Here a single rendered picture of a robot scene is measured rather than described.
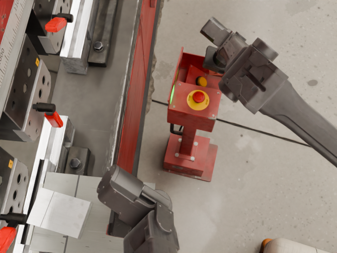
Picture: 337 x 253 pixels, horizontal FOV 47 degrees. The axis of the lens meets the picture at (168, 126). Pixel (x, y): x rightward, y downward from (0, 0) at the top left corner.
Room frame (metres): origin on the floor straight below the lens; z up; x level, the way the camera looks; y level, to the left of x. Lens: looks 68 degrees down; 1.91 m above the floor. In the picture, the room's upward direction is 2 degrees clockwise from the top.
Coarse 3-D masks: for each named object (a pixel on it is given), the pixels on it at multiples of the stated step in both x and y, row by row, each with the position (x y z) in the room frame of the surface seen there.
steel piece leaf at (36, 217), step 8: (40, 192) 0.18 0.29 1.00; (48, 192) 0.18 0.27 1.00; (40, 200) 0.16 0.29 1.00; (48, 200) 0.16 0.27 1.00; (32, 208) 0.14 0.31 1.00; (40, 208) 0.14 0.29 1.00; (32, 216) 0.12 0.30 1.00; (40, 216) 0.12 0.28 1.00; (32, 224) 0.10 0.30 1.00; (40, 224) 0.10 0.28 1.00
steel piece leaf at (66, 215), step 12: (60, 204) 0.15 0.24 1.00; (72, 204) 0.15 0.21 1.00; (84, 204) 0.15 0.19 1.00; (48, 216) 0.12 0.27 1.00; (60, 216) 0.12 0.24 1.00; (72, 216) 0.12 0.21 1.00; (84, 216) 0.13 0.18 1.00; (48, 228) 0.10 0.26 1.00; (60, 228) 0.10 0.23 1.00; (72, 228) 0.10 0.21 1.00
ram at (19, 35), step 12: (0, 0) 0.37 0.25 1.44; (12, 0) 0.40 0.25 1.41; (0, 12) 0.36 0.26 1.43; (24, 12) 0.41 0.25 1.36; (0, 24) 0.34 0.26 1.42; (24, 24) 0.39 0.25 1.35; (0, 36) 0.33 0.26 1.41; (0, 48) 0.31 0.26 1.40; (12, 48) 0.34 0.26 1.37; (12, 60) 0.32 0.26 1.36; (12, 72) 0.30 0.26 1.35; (0, 96) 0.25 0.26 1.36; (0, 108) 0.24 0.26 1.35
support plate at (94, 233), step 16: (48, 176) 0.22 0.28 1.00; (64, 176) 0.22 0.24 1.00; (80, 176) 0.22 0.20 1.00; (64, 192) 0.18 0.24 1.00; (80, 192) 0.18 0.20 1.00; (96, 192) 0.18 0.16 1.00; (96, 208) 0.15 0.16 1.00; (96, 224) 0.11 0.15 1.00; (32, 240) 0.07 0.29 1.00; (48, 240) 0.07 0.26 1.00; (64, 240) 0.07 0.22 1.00; (80, 240) 0.07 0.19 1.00; (96, 240) 0.07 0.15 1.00; (112, 240) 0.08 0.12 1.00
